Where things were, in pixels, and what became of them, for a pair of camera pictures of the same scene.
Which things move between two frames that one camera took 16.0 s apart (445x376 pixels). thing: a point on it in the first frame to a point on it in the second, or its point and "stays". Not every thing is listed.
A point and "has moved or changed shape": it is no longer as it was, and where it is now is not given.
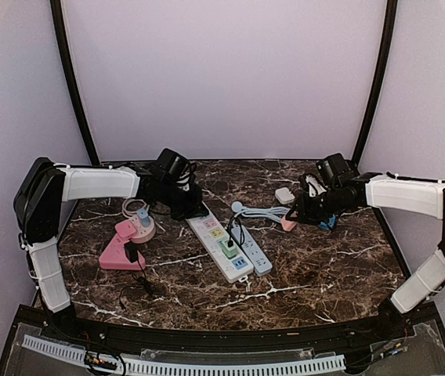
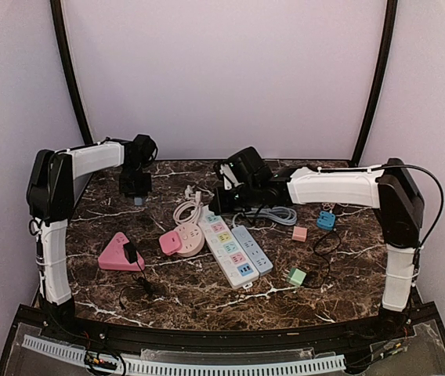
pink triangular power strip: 115,257 stays
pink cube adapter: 125,229 to 170,242
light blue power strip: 260,262 stays
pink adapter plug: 287,225 has moved or changed shape
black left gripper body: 182,205 to 135,183
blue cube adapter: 331,224 stays
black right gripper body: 319,211 to 246,198
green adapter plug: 230,252 to 296,276
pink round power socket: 143,234 to 192,240
